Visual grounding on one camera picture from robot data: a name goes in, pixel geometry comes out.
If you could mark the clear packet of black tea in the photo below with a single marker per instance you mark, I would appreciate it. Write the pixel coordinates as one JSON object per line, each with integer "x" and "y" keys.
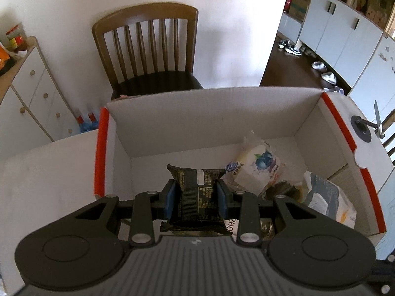
{"x": 282, "y": 189}

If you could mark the brown cardboard carton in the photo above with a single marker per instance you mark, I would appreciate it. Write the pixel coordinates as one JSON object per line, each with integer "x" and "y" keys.
{"x": 299, "y": 4}

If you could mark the white sideboard cabinet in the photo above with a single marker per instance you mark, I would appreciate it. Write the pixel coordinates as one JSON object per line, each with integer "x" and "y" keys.
{"x": 37, "y": 98}

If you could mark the gold snack packet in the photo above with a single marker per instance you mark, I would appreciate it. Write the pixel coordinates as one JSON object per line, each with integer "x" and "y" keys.
{"x": 267, "y": 228}

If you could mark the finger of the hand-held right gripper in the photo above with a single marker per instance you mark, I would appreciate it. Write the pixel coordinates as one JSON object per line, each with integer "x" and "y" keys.
{"x": 384, "y": 279}

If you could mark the orange snack bag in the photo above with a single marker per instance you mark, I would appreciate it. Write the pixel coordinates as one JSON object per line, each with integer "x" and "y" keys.
{"x": 3, "y": 57}

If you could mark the grey wall cabinet unit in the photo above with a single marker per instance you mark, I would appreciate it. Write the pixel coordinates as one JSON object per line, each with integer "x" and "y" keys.
{"x": 336, "y": 37}

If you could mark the pair of dark sneakers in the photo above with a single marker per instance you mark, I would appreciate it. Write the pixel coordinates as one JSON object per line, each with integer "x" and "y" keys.
{"x": 291, "y": 47}

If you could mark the white blue-print bread packet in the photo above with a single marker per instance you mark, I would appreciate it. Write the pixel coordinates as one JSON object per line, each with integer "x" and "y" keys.
{"x": 253, "y": 172}

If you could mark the red bottle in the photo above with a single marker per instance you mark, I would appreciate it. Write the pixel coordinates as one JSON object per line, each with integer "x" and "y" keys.
{"x": 287, "y": 3}

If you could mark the grey white wet wipes pack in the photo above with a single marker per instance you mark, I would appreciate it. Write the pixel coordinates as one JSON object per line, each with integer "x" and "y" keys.
{"x": 327, "y": 203}

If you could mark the red cardboard box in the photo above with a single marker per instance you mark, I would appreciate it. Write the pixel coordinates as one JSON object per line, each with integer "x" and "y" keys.
{"x": 200, "y": 120}

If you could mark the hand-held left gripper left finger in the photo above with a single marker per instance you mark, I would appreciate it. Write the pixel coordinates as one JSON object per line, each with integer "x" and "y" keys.
{"x": 169, "y": 202}

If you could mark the brown wooden chair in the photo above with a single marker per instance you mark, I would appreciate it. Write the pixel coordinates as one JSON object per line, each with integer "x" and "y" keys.
{"x": 148, "y": 12}
{"x": 390, "y": 141}

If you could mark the white printed snack packet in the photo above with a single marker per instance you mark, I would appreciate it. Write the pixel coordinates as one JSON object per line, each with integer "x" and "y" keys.
{"x": 232, "y": 226}

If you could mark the black round phone stand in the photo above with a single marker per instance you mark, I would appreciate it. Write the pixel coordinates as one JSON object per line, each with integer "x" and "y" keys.
{"x": 364, "y": 129}

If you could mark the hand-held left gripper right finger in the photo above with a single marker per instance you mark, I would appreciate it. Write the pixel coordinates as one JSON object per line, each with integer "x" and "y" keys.
{"x": 222, "y": 202}

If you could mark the white shoe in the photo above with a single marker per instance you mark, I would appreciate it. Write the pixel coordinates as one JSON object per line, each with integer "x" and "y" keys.
{"x": 318, "y": 65}
{"x": 329, "y": 77}

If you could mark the dark brown snack packet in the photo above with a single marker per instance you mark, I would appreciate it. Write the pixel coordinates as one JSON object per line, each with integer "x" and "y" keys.
{"x": 197, "y": 203}

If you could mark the red-lid jar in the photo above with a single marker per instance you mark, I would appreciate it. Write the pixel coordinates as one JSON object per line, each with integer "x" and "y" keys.
{"x": 14, "y": 37}

